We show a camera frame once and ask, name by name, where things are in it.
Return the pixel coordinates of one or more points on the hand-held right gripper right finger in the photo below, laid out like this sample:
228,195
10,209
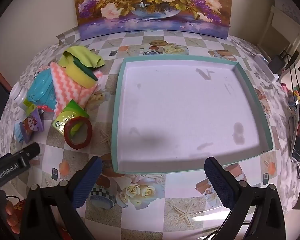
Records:
220,182

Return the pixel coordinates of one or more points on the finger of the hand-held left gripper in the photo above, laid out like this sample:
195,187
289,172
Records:
31,151

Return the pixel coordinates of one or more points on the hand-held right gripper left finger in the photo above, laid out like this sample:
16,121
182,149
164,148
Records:
87,180

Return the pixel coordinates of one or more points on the purple cartoon tissue packet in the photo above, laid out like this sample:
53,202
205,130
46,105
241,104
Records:
31,127

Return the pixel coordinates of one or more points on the red tape roll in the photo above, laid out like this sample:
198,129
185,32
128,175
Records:
72,143

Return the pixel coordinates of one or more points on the green tissue packet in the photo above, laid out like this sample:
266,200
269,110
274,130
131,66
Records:
70,108

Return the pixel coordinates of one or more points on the pink white zigzag cloth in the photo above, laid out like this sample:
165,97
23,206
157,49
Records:
67,87

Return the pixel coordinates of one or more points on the teal shallow tray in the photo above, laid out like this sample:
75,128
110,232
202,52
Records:
180,105

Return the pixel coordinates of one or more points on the yellow sponge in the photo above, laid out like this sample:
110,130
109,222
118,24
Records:
82,76

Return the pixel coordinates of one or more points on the green cloth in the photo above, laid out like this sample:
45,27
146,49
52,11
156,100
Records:
85,55

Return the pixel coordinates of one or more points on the person's left hand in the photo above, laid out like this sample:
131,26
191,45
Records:
12,217

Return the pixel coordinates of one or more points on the white plastic jar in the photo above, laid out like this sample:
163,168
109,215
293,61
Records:
18,93

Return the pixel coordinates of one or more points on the teal plastic toy box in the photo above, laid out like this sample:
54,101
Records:
40,90

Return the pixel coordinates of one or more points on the printed checkered tablecloth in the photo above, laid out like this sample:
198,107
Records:
150,212

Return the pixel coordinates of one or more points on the pile of colourful small things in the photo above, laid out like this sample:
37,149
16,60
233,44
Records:
298,93

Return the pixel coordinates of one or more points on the white power bank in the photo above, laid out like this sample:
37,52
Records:
265,66

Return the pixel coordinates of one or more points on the black charger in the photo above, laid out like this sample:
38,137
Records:
277,63

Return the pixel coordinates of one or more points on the white furniture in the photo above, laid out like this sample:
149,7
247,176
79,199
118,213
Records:
285,30

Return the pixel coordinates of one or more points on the floral painting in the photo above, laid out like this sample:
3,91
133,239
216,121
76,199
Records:
152,5

